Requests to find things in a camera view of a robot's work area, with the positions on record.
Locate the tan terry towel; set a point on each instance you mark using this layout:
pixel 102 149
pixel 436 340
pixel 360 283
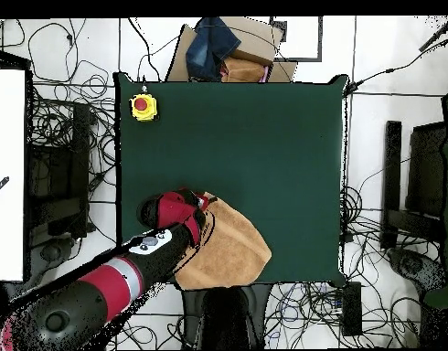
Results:
pixel 231 248

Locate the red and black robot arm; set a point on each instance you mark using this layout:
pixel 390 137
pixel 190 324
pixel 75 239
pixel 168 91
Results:
pixel 110 289

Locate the black flat bar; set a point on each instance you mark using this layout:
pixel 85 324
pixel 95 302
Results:
pixel 392 164

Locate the dark green tablecloth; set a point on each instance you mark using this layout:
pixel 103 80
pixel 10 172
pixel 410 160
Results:
pixel 227 146

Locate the yellow emergency stop button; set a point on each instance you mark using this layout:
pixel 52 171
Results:
pixel 143 108

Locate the brown folded cloth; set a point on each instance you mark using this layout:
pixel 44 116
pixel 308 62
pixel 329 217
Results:
pixel 242 71

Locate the pink cloth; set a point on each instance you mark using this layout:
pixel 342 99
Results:
pixel 265 75

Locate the black equipment rack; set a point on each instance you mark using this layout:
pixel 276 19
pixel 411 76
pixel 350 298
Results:
pixel 59 175

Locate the blue denim jeans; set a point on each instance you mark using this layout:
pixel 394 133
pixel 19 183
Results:
pixel 209 47

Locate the brown cardboard box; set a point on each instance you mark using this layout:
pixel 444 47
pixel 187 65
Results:
pixel 257 40

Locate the black power box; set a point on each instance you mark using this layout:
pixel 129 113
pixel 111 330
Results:
pixel 352 310

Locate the white table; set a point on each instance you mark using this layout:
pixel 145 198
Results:
pixel 8 146

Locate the black stand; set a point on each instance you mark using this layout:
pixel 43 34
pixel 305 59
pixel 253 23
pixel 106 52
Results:
pixel 425 164

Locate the black rod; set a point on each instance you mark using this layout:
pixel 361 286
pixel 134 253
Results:
pixel 438 34

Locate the black pedestal foot with knob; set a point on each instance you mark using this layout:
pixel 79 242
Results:
pixel 260 310
pixel 191 321

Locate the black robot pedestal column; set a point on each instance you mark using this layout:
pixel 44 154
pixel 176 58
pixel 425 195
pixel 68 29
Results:
pixel 224 321

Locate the black square frame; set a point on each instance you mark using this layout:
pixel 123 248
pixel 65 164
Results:
pixel 300 59

